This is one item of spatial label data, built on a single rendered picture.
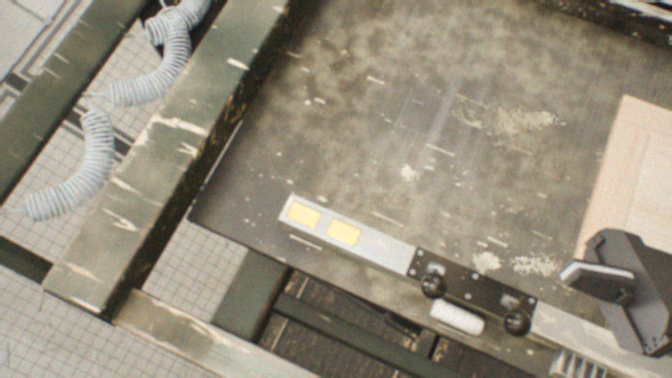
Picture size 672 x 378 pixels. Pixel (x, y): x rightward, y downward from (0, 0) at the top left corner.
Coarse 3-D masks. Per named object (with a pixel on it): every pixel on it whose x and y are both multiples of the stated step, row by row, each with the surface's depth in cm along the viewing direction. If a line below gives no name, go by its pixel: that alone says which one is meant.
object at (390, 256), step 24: (336, 216) 96; (312, 240) 97; (336, 240) 94; (360, 240) 95; (384, 240) 95; (384, 264) 93; (408, 264) 93; (480, 312) 92; (552, 312) 91; (528, 336) 92; (552, 336) 89; (576, 336) 89; (600, 336) 89; (600, 360) 88; (624, 360) 88; (648, 360) 88
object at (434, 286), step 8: (432, 264) 91; (440, 264) 92; (432, 272) 89; (440, 272) 91; (424, 280) 81; (432, 280) 80; (440, 280) 80; (424, 288) 81; (432, 288) 80; (440, 288) 80; (432, 296) 80; (440, 296) 80
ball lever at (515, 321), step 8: (504, 296) 89; (512, 296) 90; (504, 304) 89; (512, 304) 87; (512, 312) 79; (520, 312) 79; (504, 320) 80; (512, 320) 78; (520, 320) 78; (528, 320) 78; (512, 328) 78; (520, 328) 78; (528, 328) 78; (520, 336) 79
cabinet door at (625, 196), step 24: (624, 96) 109; (624, 120) 107; (648, 120) 107; (624, 144) 105; (648, 144) 105; (600, 168) 104; (624, 168) 103; (648, 168) 103; (600, 192) 101; (624, 192) 101; (648, 192) 101; (600, 216) 99; (624, 216) 99; (648, 216) 100; (648, 240) 98
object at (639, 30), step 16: (544, 0) 117; (560, 0) 115; (576, 0) 114; (592, 0) 112; (608, 0) 111; (624, 0) 110; (640, 0) 112; (656, 0) 111; (576, 16) 117; (592, 16) 116; (608, 16) 114; (624, 16) 112; (640, 16) 111; (656, 16) 109; (624, 32) 116; (640, 32) 114; (656, 32) 112
